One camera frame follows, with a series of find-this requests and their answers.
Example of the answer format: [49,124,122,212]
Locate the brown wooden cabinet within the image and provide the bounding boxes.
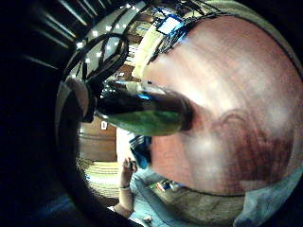
[78,116,118,163]

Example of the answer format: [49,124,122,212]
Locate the black looped cable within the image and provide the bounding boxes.
[62,32,131,83]

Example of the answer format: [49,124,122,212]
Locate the dark green glass bottle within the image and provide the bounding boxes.
[82,79,195,137]

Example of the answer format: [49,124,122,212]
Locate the person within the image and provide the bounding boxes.
[112,127,178,227]

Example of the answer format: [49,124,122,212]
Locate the group of ceiling lights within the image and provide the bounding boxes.
[71,2,143,79]

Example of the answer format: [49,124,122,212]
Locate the small colourful packet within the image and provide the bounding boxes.
[155,179,173,193]

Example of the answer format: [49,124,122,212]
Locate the blue-framed screen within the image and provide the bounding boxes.
[155,13,186,36]

